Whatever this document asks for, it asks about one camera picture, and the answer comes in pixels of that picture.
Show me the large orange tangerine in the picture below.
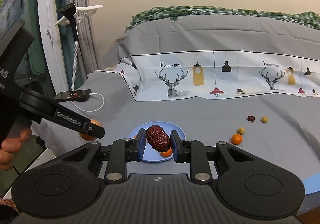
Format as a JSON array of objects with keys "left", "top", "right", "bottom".
[{"left": 160, "top": 148, "right": 172, "bottom": 158}]

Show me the dark red jujube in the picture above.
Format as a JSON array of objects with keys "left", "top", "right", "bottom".
[
  {"left": 247, "top": 116, "right": 255, "bottom": 122},
  {"left": 146, "top": 125, "right": 171, "bottom": 152}
]

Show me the orange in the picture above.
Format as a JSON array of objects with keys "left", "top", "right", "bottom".
[{"left": 79, "top": 119, "right": 103, "bottom": 141}]

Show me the person's left hand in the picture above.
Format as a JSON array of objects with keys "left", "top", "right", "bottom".
[{"left": 0, "top": 128, "right": 32, "bottom": 170}]

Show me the blue round plate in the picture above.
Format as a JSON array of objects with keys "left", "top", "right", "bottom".
[{"left": 128, "top": 121, "right": 185, "bottom": 163}]

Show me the small orange tangerine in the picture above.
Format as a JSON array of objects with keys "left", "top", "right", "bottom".
[{"left": 231, "top": 133, "right": 243, "bottom": 145}]

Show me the yellow-green small fruit left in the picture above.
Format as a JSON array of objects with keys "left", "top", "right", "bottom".
[{"left": 237, "top": 127, "right": 245, "bottom": 135}]

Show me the yellow-green small fruit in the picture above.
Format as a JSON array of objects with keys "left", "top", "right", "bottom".
[
  {"left": 260, "top": 116, "right": 268, "bottom": 123},
  {"left": 237, "top": 127, "right": 245, "bottom": 135}
]

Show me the black smartphone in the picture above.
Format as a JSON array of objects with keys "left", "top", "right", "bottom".
[{"left": 54, "top": 89, "right": 92, "bottom": 103}]

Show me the yellow-green small fruit right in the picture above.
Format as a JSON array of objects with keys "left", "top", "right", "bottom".
[{"left": 260, "top": 116, "right": 268, "bottom": 123}]

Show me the grey printed sofa cover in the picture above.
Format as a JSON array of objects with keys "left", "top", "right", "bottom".
[{"left": 65, "top": 15, "right": 319, "bottom": 190}]

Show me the white hanger rack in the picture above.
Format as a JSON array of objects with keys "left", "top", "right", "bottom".
[{"left": 55, "top": 5, "right": 103, "bottom": 26}]

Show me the green checkered blanket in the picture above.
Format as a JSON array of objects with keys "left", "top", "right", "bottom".
[{"left": 125, "top": 6, "right": 319, "bottom": 31}]

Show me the white charging cable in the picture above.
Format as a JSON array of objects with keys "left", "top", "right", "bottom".
[{"left": 70, "top": 92, "right": 105, "bottom": 113}]

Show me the white door frame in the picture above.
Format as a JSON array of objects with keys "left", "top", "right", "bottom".
[{"left": 37, "top": 0, "right": 69, "bottom": 92}]

